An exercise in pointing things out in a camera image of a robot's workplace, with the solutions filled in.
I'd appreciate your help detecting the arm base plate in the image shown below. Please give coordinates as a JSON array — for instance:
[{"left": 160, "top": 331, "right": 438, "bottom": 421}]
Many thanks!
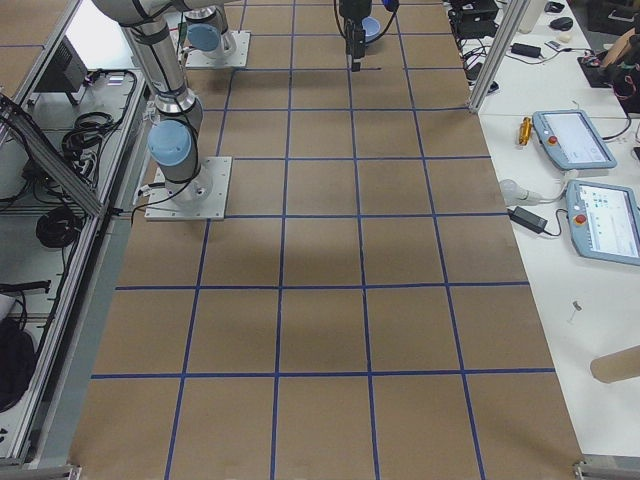
[
  {"left": 185, "top": 30, "right": 251, "bottom": 69},
  {"left": 144, "top": 156, "right": 233, "bottom": 221}
]

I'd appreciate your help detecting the aluminium frame post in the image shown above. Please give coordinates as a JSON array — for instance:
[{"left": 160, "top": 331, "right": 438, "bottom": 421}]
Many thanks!
[{"left": 468, "top": 0, "right": 530, "bottom": 113}]

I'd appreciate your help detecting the yellow tool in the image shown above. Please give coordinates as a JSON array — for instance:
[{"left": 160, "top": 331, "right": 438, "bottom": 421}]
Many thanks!
[{"left": 518, "top": 117, "right": 532, "bottom": 146}]

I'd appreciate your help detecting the black power adapter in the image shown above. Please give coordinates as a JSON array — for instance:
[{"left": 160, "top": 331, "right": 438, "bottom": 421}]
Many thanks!
[{"left": 508, "top": 206, "right": 547, "bottom": 234}]

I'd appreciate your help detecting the near teach pendant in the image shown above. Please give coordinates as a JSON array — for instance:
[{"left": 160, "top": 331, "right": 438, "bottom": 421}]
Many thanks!
[{"left": 565, "top": 180, "right": 639, "bottom": 266}]

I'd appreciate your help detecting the white light bulb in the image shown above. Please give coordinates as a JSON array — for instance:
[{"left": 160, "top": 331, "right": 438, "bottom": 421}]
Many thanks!
[{"left": 499, "top": 179, "right": 553, "bottom": 207}]

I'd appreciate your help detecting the black control box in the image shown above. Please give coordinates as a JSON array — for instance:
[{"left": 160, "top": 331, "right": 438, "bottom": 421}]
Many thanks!
[{"left": 35, "top": 36, "right": 88, "bottom": 106}]

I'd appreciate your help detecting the black computer mouse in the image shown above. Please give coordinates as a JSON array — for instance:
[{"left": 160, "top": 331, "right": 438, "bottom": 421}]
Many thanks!
[{"left": 548, "top": 16, "right": 574, "bottom": 32}]

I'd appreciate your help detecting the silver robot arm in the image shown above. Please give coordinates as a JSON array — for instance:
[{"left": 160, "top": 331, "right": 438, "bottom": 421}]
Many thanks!
[
  {"left": 94, "top": 1, "right": 237, "bottom": 205},
  {"left": 185, "top": 3, "right": 236, "bottom": 57}
]

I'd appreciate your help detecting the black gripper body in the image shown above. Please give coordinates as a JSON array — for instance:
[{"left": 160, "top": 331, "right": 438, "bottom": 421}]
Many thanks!
[{"left": 338, "top": 0, "right": 371, "bottom": 20}]

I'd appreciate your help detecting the blue bowl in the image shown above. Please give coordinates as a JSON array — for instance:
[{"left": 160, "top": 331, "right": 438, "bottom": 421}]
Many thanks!
[{"left": 362, "top": 16, "right": 381, "bottom": 43}]

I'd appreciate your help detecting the far teach pendant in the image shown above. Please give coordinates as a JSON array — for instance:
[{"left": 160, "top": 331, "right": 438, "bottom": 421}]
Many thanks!
[{"left": 532, "top": 110, "right": 617, "bottom": 171}]

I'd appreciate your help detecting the teach pendant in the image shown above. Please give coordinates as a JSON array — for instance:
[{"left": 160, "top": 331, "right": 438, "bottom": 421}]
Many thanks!
[
  {"left": 565, "top": 180, "right": 639, "bottom": 266},
  {"left": 532, "top": 110, "right": 617, "bottom": 171}
]

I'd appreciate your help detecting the cardboard tube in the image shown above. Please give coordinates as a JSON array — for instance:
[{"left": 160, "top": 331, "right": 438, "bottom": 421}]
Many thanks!
[{"left": 590, "top": 345, "right": 640, "bottom": 384}]

